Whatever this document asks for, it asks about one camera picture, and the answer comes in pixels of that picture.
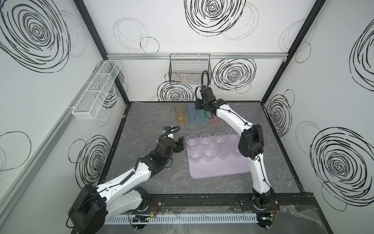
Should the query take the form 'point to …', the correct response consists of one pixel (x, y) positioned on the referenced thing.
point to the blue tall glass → (192, 113)
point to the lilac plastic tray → (220, 167)
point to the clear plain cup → (209, 154)
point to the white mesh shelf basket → (85, 109)
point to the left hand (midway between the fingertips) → (179, 137)
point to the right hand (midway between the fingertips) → (197, 101)
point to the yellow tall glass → (180, 110)
